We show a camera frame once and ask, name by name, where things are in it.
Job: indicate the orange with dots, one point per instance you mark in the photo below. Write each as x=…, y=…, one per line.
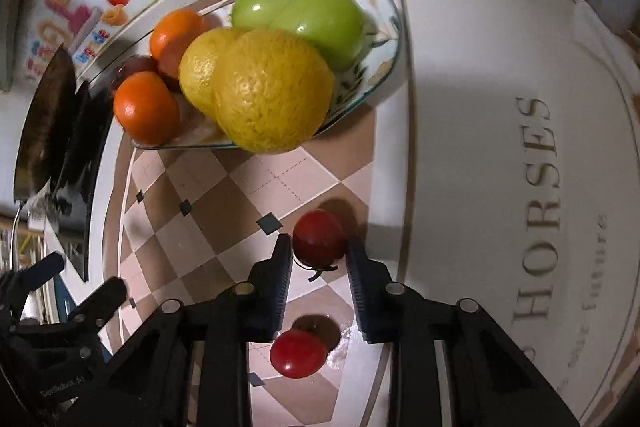
x=175, y=29
x=146, y=114

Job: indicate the black gas stove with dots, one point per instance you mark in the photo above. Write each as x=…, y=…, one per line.
x=82, y=147

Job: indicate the floral oval plate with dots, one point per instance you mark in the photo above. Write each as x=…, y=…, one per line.
x=380, y=52

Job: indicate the colourful wall sticker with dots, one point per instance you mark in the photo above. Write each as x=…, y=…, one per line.
x=65, y=17

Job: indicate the dark red apple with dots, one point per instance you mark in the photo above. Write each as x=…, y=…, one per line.
x=131, y=68

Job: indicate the small yellow lemon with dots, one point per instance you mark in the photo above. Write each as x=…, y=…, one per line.
x=202, y=67

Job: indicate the black frying pan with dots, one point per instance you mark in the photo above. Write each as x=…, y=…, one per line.
x=45, y=122

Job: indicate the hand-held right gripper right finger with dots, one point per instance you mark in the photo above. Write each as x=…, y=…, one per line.
x=360, y=287

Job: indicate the green apple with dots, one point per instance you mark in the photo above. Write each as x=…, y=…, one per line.
x=327, y=27
x=262, y=4

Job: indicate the red cherry tomato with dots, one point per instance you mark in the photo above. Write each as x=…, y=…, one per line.
x=298, y=353
x=320, y=237

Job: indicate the white cup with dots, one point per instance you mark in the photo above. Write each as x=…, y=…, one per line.
x=37, y=216

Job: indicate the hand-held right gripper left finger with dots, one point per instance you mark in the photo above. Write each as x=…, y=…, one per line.
x=280, y=287

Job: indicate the large yellow lemon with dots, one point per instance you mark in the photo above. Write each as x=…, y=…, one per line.
x=272, y=92

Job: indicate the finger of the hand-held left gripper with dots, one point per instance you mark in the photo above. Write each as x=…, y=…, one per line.
x=100, y=297
x=42, y=269

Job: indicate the checkered table cover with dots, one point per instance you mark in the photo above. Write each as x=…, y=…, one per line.
x=475, y=157

